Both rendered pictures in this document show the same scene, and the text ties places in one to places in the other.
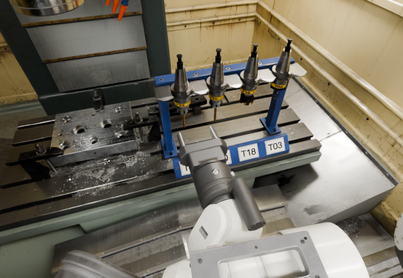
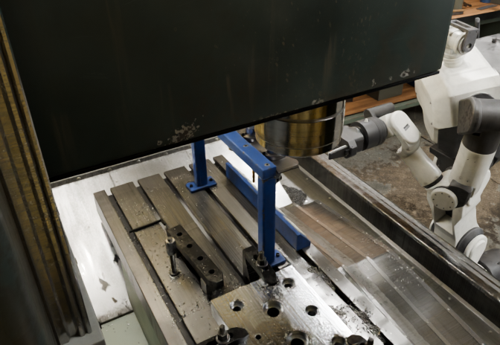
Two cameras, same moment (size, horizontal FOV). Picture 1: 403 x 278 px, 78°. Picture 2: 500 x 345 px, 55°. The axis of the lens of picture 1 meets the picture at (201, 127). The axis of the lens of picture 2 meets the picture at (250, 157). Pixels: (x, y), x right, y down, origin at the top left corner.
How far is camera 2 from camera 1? 1.43 m
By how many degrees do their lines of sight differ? 76
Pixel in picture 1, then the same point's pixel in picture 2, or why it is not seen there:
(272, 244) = (454, 23)
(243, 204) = (384, 108)
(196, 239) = (410, 134)
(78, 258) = (475, 101)
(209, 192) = (382, 123)
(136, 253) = (385, 305)
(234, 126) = (209, 211)
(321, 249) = not seen: hidden behind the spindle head
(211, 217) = (399, 119)
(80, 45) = not seen: outside the picture
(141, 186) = (335, 272)
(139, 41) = not seen: hidden behind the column
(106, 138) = (300, 297)
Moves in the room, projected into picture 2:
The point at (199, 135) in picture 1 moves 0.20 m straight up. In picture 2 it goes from (233, 239) to (231, 184)
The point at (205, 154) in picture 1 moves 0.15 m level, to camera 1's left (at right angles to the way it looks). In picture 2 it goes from (348, 132) to (371, 159)
